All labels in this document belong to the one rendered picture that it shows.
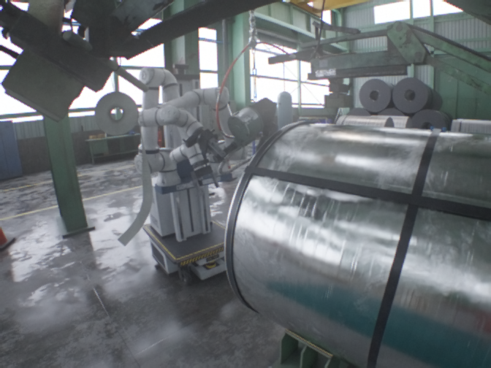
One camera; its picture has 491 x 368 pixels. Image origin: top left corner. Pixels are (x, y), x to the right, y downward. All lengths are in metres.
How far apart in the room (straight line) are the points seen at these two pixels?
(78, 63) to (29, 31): 0.16
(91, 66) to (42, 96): 0.19
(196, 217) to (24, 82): 2.00
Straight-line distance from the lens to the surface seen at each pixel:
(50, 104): 0.81
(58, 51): 0.91
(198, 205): 2.49
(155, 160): 1.91
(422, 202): 0.84
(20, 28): 0.92
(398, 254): 0.82
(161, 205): 2.46
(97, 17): 1.01
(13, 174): 10.24
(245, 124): 1.22
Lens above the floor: 1.42
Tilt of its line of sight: 14 degrees down
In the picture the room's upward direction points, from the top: 2 degrees counter-clockwise
